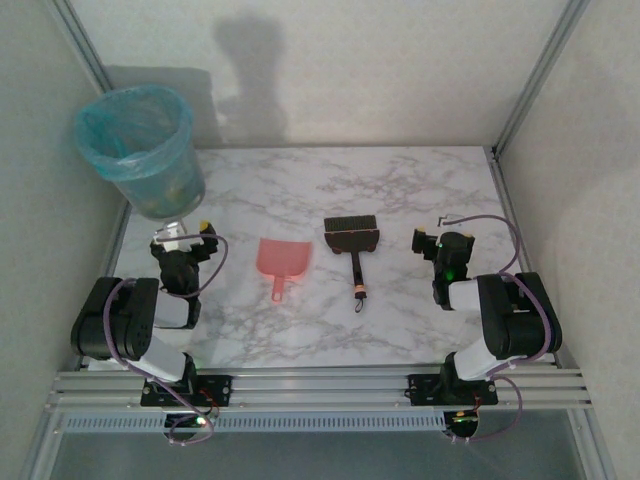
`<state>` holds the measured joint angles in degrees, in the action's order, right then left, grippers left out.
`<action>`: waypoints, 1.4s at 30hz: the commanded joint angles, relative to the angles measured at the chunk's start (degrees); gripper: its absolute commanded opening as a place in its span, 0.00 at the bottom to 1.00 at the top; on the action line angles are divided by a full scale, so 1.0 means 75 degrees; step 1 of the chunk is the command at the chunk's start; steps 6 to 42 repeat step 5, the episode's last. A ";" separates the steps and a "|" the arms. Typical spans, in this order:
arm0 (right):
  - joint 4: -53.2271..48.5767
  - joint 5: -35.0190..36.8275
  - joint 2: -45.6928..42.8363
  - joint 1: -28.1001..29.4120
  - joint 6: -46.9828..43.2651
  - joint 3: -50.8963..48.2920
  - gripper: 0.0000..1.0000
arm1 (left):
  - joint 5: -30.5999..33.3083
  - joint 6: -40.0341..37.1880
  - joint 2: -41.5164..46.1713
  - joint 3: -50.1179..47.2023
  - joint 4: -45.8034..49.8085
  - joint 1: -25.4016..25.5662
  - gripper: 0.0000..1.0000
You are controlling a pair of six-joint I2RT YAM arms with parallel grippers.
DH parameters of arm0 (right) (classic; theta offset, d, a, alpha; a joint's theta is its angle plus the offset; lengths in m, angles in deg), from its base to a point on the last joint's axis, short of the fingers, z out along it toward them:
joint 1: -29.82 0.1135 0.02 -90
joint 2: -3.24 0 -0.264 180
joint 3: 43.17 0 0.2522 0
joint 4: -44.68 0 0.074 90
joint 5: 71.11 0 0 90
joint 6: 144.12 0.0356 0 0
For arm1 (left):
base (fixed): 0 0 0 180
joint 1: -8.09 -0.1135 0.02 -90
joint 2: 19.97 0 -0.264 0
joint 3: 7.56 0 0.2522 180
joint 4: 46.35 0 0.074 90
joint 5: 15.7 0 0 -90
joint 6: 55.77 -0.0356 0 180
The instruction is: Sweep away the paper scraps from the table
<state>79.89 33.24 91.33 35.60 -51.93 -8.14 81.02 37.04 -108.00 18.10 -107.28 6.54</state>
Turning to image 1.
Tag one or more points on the aluminium corner post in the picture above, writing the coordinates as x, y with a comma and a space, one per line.
539, 75
79, 35

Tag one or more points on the small circuit board with LED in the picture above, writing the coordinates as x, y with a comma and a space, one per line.
465, 417
202, 419

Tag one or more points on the aluminium frame leg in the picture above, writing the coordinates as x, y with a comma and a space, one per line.
592, 445
45, 440

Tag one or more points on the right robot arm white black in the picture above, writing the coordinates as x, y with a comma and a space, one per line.
520, 320

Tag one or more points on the pink plastic dustpan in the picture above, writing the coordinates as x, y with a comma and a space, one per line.
285, 257

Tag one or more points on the aluminium table side rail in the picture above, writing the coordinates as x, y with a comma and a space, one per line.
116, 250
506, 195

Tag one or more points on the teal plastic bin liner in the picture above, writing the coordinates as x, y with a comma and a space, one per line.
95, 145

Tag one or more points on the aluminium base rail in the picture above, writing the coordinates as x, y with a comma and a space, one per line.
325, 387

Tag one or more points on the black hand brush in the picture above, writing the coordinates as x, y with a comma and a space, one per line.
350, 235

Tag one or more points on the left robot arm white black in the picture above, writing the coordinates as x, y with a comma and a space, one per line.
125, 325

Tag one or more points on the grey translucent waste bin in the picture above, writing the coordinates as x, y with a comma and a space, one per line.
175, 190

